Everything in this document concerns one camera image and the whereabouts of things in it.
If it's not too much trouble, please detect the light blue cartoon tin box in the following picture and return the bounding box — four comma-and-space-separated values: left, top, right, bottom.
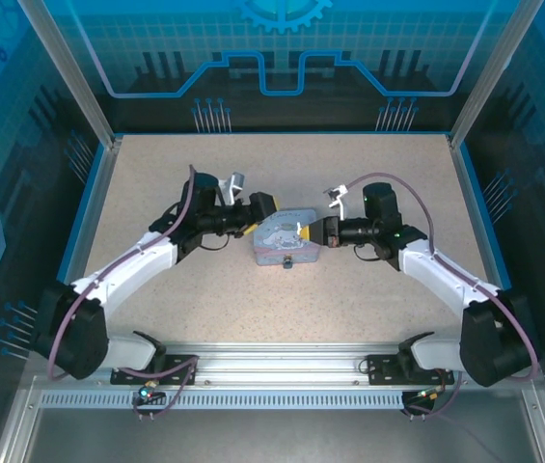
251, 207, 322, 267

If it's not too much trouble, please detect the blue edge strip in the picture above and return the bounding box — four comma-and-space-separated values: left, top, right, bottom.
54, 143, 107, 286
459, 143, 507, 290

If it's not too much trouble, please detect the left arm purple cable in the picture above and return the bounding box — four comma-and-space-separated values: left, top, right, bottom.
45, 163, 201, 422

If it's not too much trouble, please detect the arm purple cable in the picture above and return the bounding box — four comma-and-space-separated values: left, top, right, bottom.
341, 172, 542, 423
45, 163, 201, 422

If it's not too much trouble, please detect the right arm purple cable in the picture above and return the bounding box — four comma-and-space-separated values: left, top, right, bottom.
341, 172, 542, 423

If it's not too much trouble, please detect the aluminium mounting rail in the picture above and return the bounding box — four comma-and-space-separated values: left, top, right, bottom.
102, 340, 469, 393

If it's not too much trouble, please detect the aluminium side rail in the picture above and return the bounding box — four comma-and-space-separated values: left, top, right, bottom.
62, 137, 123, 290
448, 137, 503, 295

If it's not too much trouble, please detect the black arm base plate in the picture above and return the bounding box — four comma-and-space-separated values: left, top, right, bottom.
110, 354, 201, 387
366, 353, 456, 387

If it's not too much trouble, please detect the slotted grey cable duct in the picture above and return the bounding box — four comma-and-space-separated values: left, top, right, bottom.
39, 390, 416, 412

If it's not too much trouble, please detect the small lit cable connector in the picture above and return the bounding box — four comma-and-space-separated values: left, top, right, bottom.
416, 385, 447, 404
139, 380, 165, 404

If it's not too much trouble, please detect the aluminium frame post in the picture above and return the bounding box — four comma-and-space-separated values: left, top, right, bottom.
447, 0, 545, 150
15, 0, 124, 150

